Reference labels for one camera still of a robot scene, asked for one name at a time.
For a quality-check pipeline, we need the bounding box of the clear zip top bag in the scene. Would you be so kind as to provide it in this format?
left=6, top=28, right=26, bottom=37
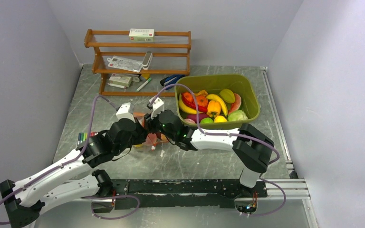
left=133, top=112, right=169, bottom=151

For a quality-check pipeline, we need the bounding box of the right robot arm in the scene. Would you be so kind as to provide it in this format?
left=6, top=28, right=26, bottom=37
left=144, top=110, right=274, bottom=197

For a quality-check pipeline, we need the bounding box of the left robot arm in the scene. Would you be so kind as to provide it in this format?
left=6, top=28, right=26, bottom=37
left=0, top=118, right=148, bottom=228

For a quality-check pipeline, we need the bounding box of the yellow banana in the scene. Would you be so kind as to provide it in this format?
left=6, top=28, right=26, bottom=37
left=178, top=95, right=202, bottom=114
left=206, top=94, right=228, bottom=117

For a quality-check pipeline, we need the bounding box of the purple sweet potato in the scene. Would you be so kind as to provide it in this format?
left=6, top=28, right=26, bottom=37
left=186, top=113, right=209, bottom=123

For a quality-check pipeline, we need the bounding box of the small orange tangerine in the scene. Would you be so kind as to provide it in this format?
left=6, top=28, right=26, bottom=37
left=182, top=92, right=194, bottom=103

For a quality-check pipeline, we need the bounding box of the red chili pepper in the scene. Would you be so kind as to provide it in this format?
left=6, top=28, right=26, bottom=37
left=182, top=95, right=207, bottom=113

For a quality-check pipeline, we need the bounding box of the green lime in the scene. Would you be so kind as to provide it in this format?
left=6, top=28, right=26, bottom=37
left=200, top=117, right=214, bottom=124

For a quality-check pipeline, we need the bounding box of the colored marker pack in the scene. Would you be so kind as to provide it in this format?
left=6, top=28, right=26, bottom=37
left=77, top=132, right=98, bottom=146

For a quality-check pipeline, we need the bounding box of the orange mini pumpkin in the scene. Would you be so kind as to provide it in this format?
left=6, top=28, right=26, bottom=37
left=195, top=95, right=209, bottom=108

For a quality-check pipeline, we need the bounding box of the blue stapler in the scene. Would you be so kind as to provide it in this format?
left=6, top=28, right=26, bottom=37
left=160, top=75, right=186, bottom=86

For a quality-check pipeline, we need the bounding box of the white marker pen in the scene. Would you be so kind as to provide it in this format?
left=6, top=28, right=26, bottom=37
left=136, top=78, right=152, bottom=92

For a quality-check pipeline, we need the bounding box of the orange bell pepper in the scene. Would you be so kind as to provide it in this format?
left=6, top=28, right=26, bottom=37
left=207, top=100, right=221, bottom=118

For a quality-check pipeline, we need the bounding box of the white box lower shelf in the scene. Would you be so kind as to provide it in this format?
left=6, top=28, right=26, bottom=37
left=109, top=74, right=132, bottom=87

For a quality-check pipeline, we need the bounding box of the yellow lemon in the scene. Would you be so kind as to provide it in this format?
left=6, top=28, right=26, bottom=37
left=213, top=115, right=228, bottom=123

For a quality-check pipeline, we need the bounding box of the white case on shelf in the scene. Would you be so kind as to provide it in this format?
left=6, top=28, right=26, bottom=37
left=142, top=51, right=153, bottom=70

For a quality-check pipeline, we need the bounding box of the yellow green starfruit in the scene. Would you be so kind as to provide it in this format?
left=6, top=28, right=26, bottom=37
left=219, top=89, right=235, bottom=104

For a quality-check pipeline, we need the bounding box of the watermelon slice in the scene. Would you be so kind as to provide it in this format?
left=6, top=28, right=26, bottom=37
left=228, top=93, right=242, bottom=115

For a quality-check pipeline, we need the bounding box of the packaged item on shelf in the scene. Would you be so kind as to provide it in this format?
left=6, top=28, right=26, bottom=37
left=107, top=56, right=143, bottom=73

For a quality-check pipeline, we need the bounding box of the green cabbage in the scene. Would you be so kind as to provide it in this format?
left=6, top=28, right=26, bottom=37
left=227, top=110, right=248, bottom=122

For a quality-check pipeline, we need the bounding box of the olive green plastic bin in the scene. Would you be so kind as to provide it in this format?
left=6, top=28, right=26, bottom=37
left=177, top=74, right=260, bottom=130

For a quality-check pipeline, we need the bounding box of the white red box on shelf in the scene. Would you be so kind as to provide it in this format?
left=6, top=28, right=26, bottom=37
left=128, top=28, right=154, bottom=42

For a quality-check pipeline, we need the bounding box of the wooden shelf rack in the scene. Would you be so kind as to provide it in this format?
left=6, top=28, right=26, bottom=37
left=84, top=29, right=192, bottom=96

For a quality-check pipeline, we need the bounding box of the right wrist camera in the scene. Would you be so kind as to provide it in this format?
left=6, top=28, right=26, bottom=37
left=148, top=97, right=164, bottom=119

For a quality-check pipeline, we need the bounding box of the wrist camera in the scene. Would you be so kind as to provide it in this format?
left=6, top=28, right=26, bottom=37
left=148, top=97, right=164, bottom=119
left=115, top=102, right=135, bottom=123

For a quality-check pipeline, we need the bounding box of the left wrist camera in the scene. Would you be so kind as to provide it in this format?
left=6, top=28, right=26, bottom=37
left=115, top=102, right=135, bottom=123

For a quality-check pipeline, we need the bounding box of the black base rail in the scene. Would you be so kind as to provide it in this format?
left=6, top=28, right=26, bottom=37
left=95, top=179, right=268, bottom=209

